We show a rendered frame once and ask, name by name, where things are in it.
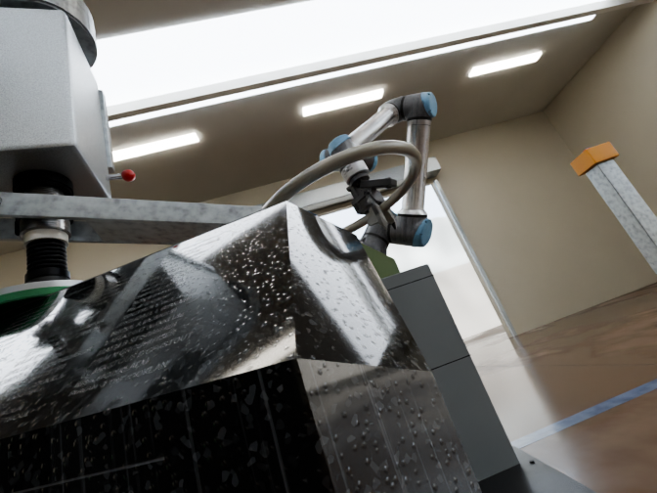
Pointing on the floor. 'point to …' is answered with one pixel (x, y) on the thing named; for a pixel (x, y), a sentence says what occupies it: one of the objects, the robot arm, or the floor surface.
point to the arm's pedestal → (452, 370)
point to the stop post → (620, 198)
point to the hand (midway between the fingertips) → (391, 224)
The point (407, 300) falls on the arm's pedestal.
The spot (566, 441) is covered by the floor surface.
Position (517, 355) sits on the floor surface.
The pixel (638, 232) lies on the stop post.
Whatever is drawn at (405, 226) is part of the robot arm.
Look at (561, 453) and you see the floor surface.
